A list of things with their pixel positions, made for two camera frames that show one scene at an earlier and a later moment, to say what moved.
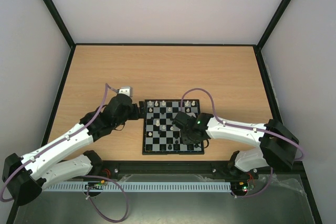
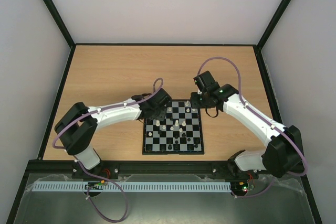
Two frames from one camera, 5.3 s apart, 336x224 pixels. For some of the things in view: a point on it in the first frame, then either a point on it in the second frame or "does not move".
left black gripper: x=143 y=110 → x=161 y=117
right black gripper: x=180 y=121 → x=199 y=100
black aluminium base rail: x=105 y=171 does not move
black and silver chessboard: x=160 y=137 does not move
